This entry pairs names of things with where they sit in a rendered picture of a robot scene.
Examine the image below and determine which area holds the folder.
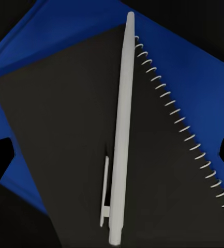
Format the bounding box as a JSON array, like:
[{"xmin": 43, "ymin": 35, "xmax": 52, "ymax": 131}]
[{"xmin": 0, "ymin": 0, "xmax": 224, "ymax": 239}]

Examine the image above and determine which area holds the pen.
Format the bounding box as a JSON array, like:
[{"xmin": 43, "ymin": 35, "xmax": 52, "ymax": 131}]
[{"xmin": 100, "ymin": 11, "xmax": 135, "ymax": 246}]

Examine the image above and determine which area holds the notebook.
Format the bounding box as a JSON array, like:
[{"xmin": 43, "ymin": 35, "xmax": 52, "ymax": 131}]
[{"xmin": 0, "ymin": 23, "xmax": 224, "ymax": 248}]

